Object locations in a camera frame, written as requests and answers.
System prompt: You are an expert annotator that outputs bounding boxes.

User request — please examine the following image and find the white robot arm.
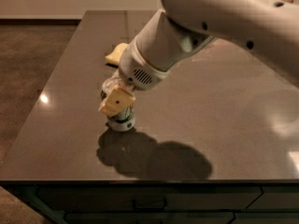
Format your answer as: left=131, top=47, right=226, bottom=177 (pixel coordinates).
left=99, top=0, right=299, bottom=117

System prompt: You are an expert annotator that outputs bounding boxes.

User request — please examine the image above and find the dark cabinet drawer front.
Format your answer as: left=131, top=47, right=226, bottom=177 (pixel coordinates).
left=37, top=187, right=261, bottom=213

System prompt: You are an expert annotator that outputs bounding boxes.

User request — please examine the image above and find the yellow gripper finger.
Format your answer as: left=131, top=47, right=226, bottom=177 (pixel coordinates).
left=99, top=83, right=135, bottom=117

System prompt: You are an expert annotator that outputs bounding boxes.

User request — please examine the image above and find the yellow sponge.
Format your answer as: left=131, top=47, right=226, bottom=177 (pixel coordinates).
left=105, top=43, right=128, bottom=67

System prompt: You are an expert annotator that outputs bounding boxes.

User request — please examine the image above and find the green silver 7up can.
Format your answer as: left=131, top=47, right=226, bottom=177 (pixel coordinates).
left=107, top=107, right=135, bottom=132

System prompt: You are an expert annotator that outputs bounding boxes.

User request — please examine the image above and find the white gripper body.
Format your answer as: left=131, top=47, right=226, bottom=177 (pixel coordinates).
left=119, top=39, right=169, bottom=91

